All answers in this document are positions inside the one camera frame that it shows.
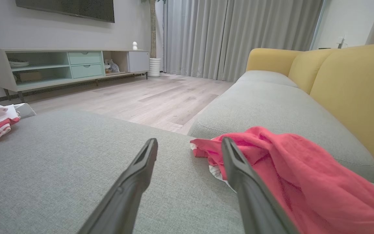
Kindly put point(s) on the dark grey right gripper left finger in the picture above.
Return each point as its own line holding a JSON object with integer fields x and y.
{"x": 131, "y": 188}

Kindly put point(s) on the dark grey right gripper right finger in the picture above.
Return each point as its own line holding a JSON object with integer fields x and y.
{"x": 252, "y": 198}

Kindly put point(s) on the red shorts with white waistband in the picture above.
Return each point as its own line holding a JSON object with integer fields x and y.
{"x": 310, "y": 182}

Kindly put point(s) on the grey and yellow sofa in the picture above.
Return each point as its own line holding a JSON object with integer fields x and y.
{"x": 76, "y": 156}

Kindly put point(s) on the white ribbed plant pot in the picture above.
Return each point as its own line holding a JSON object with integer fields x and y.
{"x": 154, "y": 67}

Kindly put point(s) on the grey plush toy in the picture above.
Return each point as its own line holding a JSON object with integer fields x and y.
{"x": 112, "y": 66}

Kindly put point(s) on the mint green cabinet drawer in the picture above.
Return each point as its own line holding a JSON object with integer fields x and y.
{"x": 84, "y": 58}
{"x": 87, "y": 71}

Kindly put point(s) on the white cabinet door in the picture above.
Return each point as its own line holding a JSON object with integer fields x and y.
{"x": 138, "y": 61}

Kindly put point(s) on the small yellow sofa back cushion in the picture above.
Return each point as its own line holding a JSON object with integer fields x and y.
{"x": 310, "y": 70}

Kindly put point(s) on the small white figurine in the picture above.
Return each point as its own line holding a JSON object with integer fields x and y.
{"x": 135, "y": 46}

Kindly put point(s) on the large yellow sofa back cushion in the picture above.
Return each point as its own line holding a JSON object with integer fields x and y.
{"x": 359, "y": 94}

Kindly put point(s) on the brown cardboard box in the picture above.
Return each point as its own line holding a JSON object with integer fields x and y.
{"x": 30, "y": 76}

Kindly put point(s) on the brown tree trunk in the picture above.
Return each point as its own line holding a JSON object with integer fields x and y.
{"x": 153, "y": 29}

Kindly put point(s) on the grey pleated curtain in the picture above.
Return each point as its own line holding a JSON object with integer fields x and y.
{"x": 239, "y": 35}

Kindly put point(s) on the pale shallow bowl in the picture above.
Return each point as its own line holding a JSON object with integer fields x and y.
{"x": 18, "y": 63}

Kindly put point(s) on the black wall television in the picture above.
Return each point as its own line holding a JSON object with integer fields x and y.
{"x": 70, "y": 8}

